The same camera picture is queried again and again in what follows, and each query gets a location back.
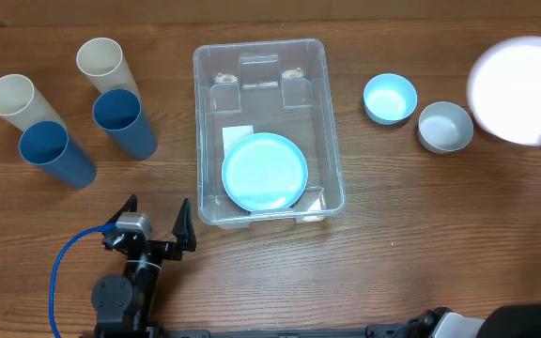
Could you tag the grey bowl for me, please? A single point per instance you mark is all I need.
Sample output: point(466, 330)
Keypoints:
point(444, 127)

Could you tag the blue cup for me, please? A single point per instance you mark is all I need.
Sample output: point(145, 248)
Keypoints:
point(48, 146)
point(120, 114)

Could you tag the light blue bowl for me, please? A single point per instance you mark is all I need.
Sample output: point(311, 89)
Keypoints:
point(389, 99)

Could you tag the blue cup right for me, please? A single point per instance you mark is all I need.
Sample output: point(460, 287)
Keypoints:
point(120, 114)

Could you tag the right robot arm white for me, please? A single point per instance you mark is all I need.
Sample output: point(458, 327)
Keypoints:
point(512, 321)

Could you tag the beige cup far left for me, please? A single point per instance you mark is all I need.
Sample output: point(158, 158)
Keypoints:
point(22, 105)

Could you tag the blue cup left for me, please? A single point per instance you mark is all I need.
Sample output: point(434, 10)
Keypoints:
point(48, 146)

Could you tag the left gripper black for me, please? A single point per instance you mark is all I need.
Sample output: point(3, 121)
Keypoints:
point(183, 230)

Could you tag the clear plastic storage bin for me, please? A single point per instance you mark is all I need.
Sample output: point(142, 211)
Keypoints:
point(278, 87)

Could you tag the light blue plate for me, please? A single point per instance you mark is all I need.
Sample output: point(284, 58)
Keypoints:
point(264, 171)

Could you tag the pink plate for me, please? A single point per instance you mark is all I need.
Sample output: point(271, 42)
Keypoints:
point(504, 90)

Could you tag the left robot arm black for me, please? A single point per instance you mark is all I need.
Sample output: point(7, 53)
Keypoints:
point(123, 302)

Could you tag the beige cup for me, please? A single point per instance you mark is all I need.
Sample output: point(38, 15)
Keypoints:
point(103, 62)
point(22, 105)

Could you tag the beige cup back left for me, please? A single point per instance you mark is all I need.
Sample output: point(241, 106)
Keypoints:
point(103, 62)

